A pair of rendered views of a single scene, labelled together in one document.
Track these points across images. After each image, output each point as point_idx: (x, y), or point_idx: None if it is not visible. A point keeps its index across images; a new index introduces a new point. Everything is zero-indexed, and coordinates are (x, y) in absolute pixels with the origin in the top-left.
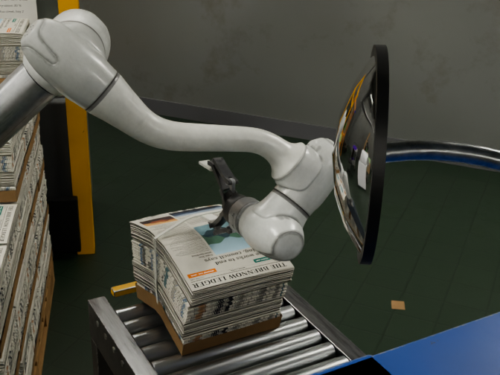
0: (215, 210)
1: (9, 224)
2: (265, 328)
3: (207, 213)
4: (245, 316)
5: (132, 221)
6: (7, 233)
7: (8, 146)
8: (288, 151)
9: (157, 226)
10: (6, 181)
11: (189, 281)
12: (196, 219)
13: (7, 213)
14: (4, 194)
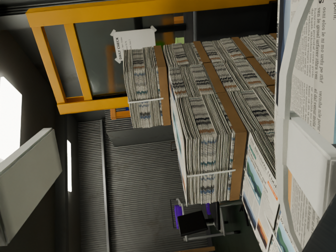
0: (280, 92)
1: (265, 163)
2: None
3: (281, 138)
4: None
5: (275, 174)
6: (272, 177)
7: (191, 140)
8: None
9: (295, 215)
10: (225, 139)
11: None
12: (305, 106)
13: (255, 150)
14: (238, 141)
